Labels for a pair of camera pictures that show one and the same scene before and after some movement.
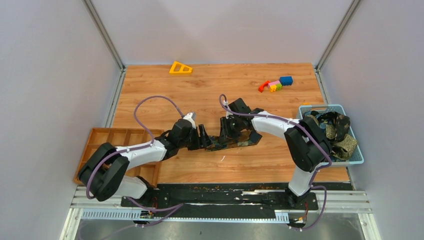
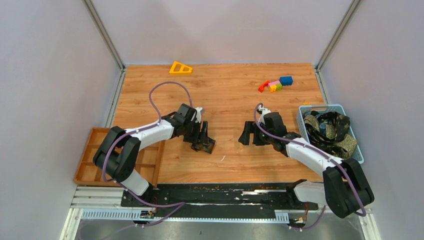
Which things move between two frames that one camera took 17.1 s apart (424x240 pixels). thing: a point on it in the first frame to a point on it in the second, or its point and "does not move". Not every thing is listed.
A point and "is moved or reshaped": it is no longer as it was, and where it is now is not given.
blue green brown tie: x=244 y=138 is moved or reshaped
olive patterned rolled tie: x=344 y=151 does not move
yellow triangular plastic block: x=181 y=71 does not move
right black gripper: x=225 y=134 to x=251 y=127
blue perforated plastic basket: x=357 y=158 does not move
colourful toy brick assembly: x=273 y=86 does not move
